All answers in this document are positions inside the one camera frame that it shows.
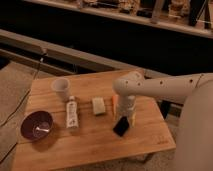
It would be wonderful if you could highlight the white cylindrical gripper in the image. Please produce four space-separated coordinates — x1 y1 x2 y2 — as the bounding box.
116 95 136 127

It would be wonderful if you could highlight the black rectangular eraser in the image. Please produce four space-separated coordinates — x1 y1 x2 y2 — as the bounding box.
113 117 129 137

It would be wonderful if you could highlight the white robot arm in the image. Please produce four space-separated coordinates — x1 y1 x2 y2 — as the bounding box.
113 71 213 171

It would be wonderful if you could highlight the orange toy carrot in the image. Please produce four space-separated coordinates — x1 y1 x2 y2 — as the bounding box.
112 95 118 116

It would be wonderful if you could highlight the beige sponge block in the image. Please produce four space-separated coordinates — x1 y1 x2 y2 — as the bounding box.
92 97 106 115

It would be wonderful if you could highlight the white squeeze tube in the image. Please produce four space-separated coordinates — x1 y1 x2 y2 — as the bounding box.
66 96 79 129

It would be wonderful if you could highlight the dark purple bowl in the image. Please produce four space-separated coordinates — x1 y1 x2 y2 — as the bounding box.
20 111 53 141

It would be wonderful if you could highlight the small white spoon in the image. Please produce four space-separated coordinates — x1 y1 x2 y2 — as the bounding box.
36 127 50 133

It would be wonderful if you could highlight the wooden shelf with clutter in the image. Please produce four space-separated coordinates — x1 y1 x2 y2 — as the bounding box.
24 0 213 40

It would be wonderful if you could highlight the black cable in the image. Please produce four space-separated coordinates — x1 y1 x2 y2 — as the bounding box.
0 51 47 164

